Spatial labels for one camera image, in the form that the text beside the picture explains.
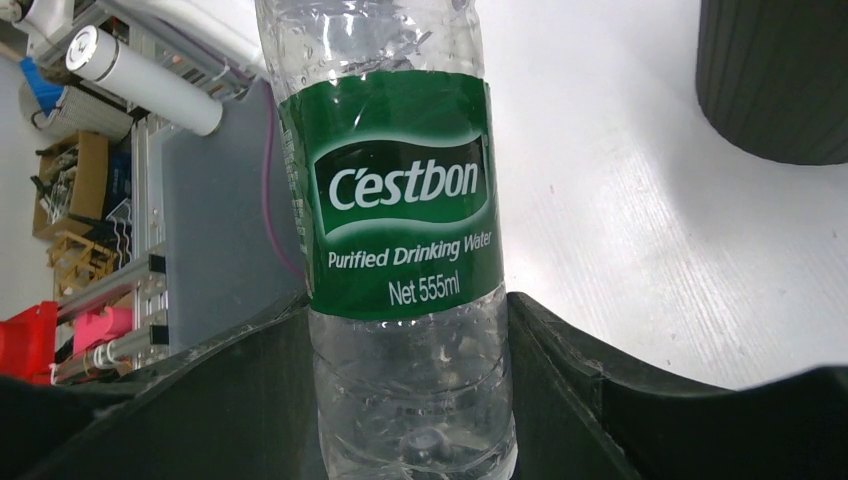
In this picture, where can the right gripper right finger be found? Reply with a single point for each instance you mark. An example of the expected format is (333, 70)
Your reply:
(587, 410)

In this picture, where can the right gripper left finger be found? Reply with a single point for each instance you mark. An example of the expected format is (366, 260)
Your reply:
(238, 406)

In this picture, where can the clear bottle dark green label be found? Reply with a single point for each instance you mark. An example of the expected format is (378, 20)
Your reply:
(386, 129)

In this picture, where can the black ribbed plastic bin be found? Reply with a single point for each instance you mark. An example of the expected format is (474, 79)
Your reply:
(771, 77)

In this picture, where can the pink plastic object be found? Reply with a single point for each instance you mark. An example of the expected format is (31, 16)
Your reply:
(94, 328)

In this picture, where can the wooden rack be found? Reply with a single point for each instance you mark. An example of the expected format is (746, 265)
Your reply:
(77, 262)

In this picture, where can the red plastic object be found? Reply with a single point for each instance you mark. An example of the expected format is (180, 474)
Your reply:
(28, 344)

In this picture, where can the cardboard box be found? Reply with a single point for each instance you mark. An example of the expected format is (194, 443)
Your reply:
(70, 185)

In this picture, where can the white cylinder tube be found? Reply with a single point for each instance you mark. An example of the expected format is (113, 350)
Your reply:
(96, 56)

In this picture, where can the aluminium frame rail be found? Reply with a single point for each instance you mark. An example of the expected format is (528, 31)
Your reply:
(201, 263)

